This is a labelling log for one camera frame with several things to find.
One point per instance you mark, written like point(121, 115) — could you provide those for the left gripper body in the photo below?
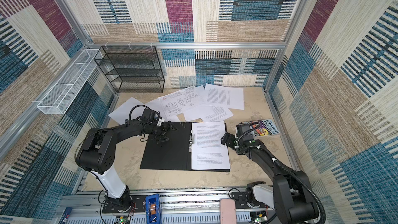
point(158, 132)

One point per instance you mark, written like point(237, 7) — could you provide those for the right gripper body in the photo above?
point(232, 141)

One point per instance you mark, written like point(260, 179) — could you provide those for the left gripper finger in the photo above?
point(169, 126)
point(161, 139)

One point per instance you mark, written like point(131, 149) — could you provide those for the red folder black inside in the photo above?
point(173, 155)

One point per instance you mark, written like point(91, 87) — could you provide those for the printed text sheet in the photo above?
point(207, 152)

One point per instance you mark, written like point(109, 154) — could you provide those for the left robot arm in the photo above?
point(97, 151)

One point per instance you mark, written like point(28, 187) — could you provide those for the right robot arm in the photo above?
point(290, 195)

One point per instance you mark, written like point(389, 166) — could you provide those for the diagram drawing sheet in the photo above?
point(181, 101)

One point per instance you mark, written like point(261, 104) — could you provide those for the blank white sheet front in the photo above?
point(157, 106)

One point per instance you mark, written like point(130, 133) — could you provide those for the blank white sheet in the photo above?
point(120, 114)
point(157, 106)

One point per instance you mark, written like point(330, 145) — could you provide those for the colourful comic book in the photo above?
point(267, 128)

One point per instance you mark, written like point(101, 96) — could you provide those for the text sheet under pile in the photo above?
point(208, 113)

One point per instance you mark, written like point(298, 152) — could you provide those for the blank white sheet left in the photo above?
point(120, 114)

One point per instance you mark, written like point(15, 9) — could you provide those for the pink phone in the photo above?
point(227, 211)

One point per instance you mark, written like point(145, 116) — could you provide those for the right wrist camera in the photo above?
point(241, 128)

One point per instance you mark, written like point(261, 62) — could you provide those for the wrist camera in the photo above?
point(241, 128)
point(150, 115)

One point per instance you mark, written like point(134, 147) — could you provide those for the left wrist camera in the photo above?
point(150, 115)

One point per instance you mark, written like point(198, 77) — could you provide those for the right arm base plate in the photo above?
point(242, 201)

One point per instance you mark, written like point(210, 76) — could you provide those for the black wire mesh shelf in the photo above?
point(131, 68)

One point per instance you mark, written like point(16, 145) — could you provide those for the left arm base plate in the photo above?
point(136, 204)

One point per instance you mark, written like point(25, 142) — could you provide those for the blue box on rail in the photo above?
point(153, 209)

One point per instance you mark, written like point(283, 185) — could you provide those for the white wire mesh tray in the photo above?
point(60, 97)

